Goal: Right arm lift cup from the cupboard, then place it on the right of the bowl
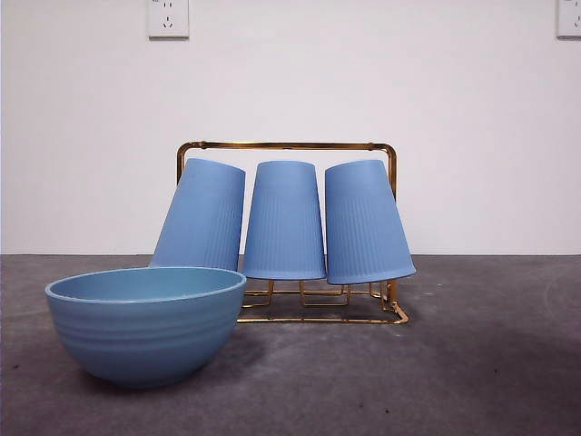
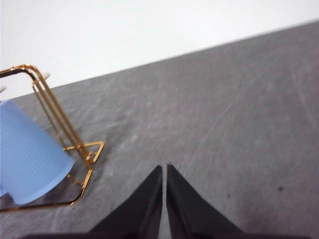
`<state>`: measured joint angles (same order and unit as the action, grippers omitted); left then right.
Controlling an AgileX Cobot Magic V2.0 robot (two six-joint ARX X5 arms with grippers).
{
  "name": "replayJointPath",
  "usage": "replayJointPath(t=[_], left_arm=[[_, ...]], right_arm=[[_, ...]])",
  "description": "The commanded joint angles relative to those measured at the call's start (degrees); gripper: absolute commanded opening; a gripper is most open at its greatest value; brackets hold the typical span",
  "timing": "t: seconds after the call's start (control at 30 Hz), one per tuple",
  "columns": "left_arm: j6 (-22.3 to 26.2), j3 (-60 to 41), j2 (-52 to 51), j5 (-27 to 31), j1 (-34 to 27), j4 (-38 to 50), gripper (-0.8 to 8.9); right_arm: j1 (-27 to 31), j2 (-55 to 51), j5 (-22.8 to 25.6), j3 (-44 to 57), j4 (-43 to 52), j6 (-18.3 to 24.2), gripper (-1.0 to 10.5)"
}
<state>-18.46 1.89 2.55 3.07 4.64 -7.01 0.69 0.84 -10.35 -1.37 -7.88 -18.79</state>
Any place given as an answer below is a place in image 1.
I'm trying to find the blue ribbed cup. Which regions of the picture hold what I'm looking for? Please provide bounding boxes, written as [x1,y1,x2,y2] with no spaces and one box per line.
[149,157,247,273]
[240,160,327,281]
[324,159,417,286]

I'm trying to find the blue ridged bowl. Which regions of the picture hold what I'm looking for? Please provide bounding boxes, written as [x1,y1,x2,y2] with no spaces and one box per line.
[44,266,249,391]

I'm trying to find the gold wire cup rack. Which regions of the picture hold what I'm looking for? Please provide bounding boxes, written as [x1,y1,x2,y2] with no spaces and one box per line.
[174,141,411,326]

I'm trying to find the white wall socket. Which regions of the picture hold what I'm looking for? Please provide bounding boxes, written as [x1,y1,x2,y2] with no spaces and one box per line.
[147,0,191,39]
[556,0,581,39]

